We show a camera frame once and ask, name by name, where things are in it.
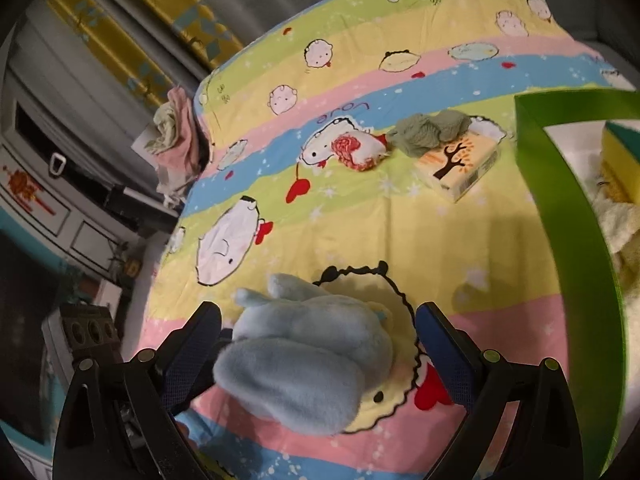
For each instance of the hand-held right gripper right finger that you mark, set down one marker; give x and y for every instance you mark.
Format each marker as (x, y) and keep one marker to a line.
(447, 355)

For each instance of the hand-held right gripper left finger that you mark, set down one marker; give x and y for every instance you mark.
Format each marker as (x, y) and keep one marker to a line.
(192, 355)

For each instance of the light blue plush toy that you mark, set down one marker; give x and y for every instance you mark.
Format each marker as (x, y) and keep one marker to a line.
(300, 360)

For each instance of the green cardboard box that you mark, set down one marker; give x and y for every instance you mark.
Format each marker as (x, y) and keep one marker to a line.
(565, 210)

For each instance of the yellow and green sponge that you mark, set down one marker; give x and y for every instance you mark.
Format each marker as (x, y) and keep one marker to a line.
(622, 155)

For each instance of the black power strip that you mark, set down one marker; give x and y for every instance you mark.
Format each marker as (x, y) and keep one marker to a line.
(92, 330)

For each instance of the cartoon printed blanket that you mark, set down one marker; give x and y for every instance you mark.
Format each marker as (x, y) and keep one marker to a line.
(350, 225)

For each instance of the dark screen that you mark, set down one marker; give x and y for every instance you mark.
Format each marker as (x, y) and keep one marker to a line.
(20, 335)

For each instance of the white cabinet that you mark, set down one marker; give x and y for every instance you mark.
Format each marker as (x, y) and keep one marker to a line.
(65, 222)

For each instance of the tree print tissue packet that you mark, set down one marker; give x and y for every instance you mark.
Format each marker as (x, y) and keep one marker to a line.
(460, 165)

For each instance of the cream fluffy towel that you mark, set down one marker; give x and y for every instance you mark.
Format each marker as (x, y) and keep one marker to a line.
(620, 230)

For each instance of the green knitted cloth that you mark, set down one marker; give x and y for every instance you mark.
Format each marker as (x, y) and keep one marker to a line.
(417, 135)

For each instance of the red and white pouch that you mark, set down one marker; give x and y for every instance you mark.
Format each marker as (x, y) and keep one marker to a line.
(355, 150)

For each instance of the pile of pink clothes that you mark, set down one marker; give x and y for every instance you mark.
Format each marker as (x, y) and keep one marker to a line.
(175, 125)

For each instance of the red hanging ornament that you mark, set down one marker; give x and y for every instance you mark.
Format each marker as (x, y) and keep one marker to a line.
(25, 187)

